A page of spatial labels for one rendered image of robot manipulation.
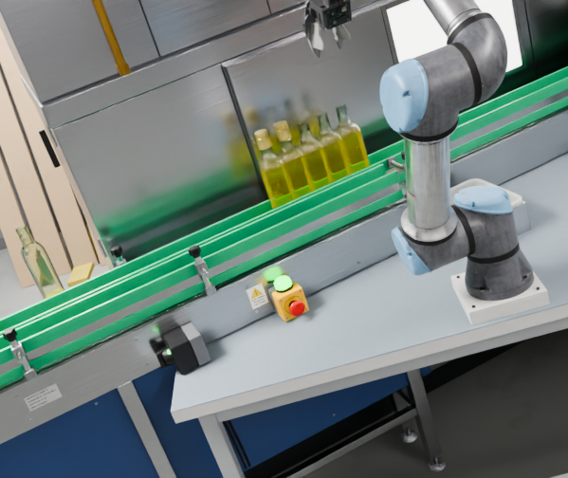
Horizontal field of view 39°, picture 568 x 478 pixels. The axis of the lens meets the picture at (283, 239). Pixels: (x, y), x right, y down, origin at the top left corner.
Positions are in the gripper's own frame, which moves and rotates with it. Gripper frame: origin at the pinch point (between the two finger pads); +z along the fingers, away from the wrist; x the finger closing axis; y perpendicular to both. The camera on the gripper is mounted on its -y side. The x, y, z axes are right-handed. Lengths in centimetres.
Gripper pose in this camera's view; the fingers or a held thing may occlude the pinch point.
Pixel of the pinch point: (326, 46)
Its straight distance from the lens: 192.8
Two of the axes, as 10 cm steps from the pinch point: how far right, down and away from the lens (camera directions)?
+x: 8.8, -4.1, 2.3
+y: 4.5, 5.8, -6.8
